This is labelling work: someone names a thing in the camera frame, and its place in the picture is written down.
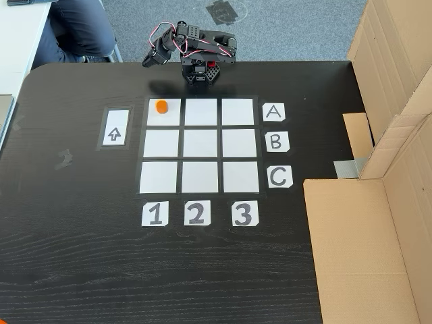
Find paper sheet letter A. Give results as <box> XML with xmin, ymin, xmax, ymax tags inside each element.
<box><xmin>262</xmin><ymin>103</ymin><xmax>287</xmax><ymax>122</ymax></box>

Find grey chair leg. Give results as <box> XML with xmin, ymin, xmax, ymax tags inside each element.
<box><xmin>107</xmin><ymin>42</ymin><xmax>124</xmax><ymax>63</ymax></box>

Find black floor tape patch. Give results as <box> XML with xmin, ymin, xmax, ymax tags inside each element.
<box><xmin>205</xmin><ymin>0</ymin><xmax>249</xmax><ymax>28</ymax></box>

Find paper sheet number 1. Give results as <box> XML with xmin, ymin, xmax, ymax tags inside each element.
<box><xmin>140</xmin><ymin>200</ymin><xmax>169</xmax><ymax>227</ymax></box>

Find paper sheet letter C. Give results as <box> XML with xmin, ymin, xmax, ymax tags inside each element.
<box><xmin>267</xmin><ymin>165</ymin><xmax>294</xmax><ymax>188</ymax></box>

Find grey tape strip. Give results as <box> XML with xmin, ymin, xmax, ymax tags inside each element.
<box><xmin>333</xmin><ymin>157</ymin><xmax>367</xmax><ymax>180</ymax></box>

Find clear tape scraps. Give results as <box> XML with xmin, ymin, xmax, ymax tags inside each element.
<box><xmin>55</xmin><ymin>148</ymin><xmax>74</xmax><ymax>169</ymax></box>

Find brown cardboard box wall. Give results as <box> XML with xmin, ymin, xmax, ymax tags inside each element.
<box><xmin>303</xmin><ymin>0</ymin><xmax>432</xmax><ymax>324</ymax></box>

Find person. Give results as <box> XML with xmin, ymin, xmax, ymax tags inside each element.
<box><xmin>32</xmin><ymin>0</ymin><xmax>119</xmax><ymax>68</ymax></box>

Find white side table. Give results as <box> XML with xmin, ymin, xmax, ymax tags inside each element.
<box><xmin>0</xmin><ymin>0</ymin><xmax>59</xmax><ymax>149</ymax></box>

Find white arrow paper sheet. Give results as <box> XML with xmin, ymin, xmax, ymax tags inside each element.
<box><xmin>100</xmin><ymin>109</ymin><xmax>130</xmax><ymax>146</ymax></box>

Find white nine-square grid sheet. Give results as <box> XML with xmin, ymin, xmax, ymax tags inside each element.
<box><xmin>136</xmin><ymin>97</ymin><xmax>267</xmax><ymax>196</ymax></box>

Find paper sheet number 3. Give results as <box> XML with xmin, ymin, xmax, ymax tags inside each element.
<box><xmin>231</xmin><ymin>200</ymin><xmax>260</xmax><ymax>227</ymax></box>

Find paper sheet number 2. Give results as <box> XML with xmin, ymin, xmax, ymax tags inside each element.
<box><xmin>183</xmin><ymin>200</ymin><xmax>212</xmax><ymax>226</ymax></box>

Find red and white servo cable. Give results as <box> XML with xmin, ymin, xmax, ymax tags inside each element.
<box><xmin>148</xmin><ymin>22</ymin><xmax>234</xmax><ymax>62</ymax></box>

